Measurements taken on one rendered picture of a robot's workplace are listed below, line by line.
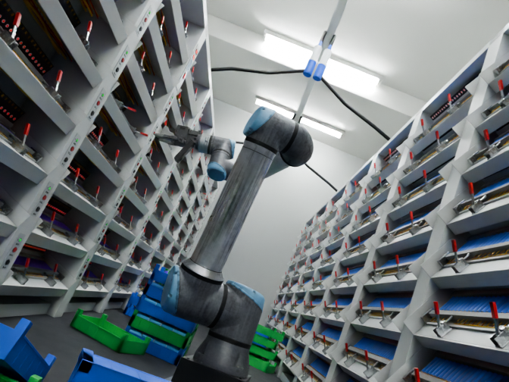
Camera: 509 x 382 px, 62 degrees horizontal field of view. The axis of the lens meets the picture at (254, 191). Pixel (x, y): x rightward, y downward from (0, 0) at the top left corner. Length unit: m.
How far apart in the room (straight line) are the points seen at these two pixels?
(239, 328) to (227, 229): 0.32
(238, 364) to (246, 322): 0.13
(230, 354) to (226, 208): 0.46
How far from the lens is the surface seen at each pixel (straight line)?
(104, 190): 2.22
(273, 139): 1.37
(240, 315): 1.44
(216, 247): 1.37
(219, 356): 1.43
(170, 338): 2.22
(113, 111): 1.80
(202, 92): 3.12
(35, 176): 1.50
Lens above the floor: 0.37
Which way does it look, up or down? 15 degrees up
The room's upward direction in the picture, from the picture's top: 23 degrees clockwise
